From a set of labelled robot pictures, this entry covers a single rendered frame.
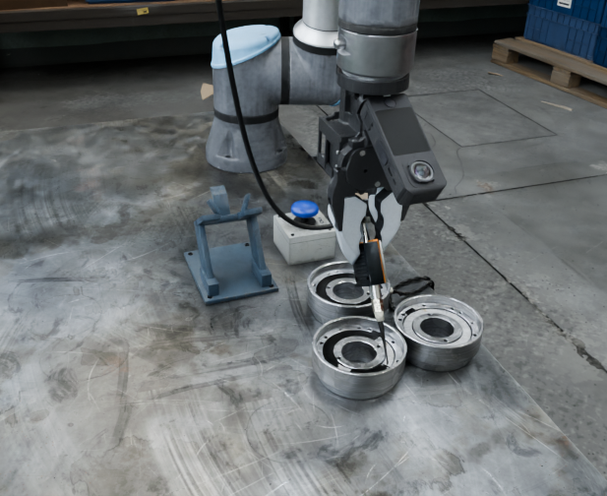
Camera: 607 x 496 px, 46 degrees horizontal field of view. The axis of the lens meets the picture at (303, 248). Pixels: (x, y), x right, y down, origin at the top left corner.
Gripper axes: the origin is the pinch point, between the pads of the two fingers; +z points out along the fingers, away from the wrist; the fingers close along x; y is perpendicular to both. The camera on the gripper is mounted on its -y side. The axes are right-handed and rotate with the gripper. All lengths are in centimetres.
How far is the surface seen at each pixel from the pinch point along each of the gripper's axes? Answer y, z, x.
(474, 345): -7.6, 9.8, -10.8
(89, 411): -0.6, 13.1, 31.4
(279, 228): 24.0, 9.4, 1.8
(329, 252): 19.8, 12.1, -4.3
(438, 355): -7.3, 10.2, -6.2
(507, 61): 320, 91, -257
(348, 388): -8.2, 11.0, 5.1
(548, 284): 99, 94, -123
